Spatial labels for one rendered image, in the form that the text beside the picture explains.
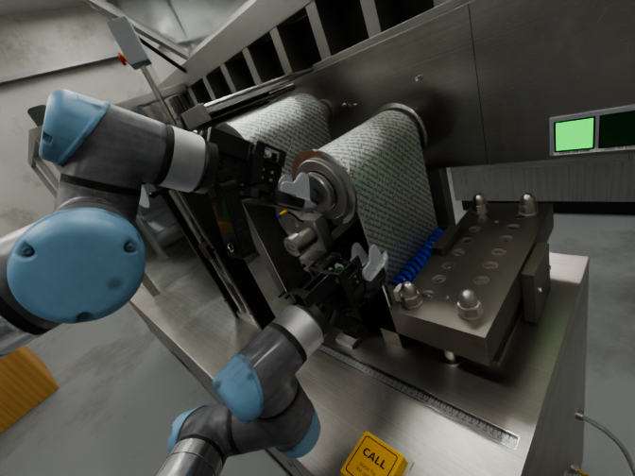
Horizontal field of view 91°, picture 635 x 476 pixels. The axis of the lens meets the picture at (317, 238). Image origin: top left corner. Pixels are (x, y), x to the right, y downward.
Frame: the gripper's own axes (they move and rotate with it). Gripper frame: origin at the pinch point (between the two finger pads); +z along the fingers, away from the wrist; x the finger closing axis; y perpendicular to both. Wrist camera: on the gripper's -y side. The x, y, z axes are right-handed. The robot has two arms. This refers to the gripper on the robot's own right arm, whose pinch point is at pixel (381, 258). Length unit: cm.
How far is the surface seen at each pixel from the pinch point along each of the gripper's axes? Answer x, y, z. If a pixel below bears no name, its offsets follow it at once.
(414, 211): -0.2, 2.5, 13.7
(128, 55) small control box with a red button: 59, 54, -2
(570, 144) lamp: -23.5, 8.0, 29.4
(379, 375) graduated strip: -1.5, -19.0, -12.0
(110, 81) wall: 718, 171, 195
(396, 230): -0.3, 2.3, 6.2
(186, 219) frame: 43.6, 14.8, -14.9
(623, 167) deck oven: -19, -75, 206
